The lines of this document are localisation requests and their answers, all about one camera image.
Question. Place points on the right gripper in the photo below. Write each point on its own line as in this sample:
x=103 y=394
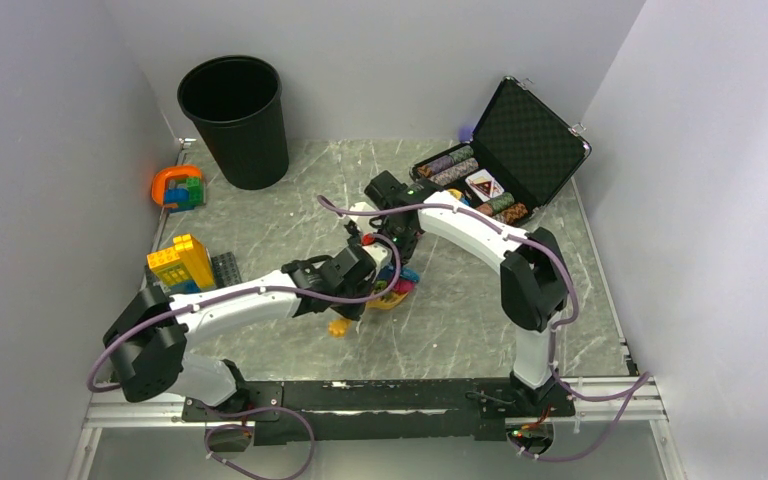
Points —
x=407 y=251

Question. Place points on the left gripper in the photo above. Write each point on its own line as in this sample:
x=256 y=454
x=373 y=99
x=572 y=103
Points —
x=350 y=311

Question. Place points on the yellow slotted scoop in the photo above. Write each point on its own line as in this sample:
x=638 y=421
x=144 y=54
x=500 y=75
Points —
x=339 y=327

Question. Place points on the blue hand brush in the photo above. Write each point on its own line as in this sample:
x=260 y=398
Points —
x=388 y=272

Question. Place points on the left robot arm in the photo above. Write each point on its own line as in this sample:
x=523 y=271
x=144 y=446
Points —
x=149 y=343

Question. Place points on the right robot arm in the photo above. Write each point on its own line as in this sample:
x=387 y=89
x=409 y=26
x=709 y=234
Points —
x=531 y=272

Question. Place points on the pink paper scrap by scoop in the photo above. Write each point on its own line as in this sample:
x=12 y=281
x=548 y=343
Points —
x=403 y=287

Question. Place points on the playing card deck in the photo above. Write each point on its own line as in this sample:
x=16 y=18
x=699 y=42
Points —
x=484 y=185

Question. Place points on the black perforated plate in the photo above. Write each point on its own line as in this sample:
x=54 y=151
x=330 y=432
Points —
x=225 y=272

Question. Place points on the black poker chip case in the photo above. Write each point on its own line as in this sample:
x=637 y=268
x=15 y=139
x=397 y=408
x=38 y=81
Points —
x=524 y=145

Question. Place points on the yellow toy block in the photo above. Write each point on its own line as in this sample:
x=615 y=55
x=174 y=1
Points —
x=184 y=267

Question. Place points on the blue and green toy blocks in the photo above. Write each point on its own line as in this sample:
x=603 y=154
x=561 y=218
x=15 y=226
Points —
x=184 y=194

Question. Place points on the black plastic waste bin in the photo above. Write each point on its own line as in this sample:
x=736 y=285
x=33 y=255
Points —
x=234 y=102

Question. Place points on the orange curved toy piece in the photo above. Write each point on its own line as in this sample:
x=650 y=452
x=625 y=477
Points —
x=169 y=177

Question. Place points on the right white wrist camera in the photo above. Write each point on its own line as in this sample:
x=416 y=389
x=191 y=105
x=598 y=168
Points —
x=362 y=214

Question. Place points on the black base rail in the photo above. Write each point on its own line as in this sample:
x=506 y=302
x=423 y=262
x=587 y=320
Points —
x=484 y=409

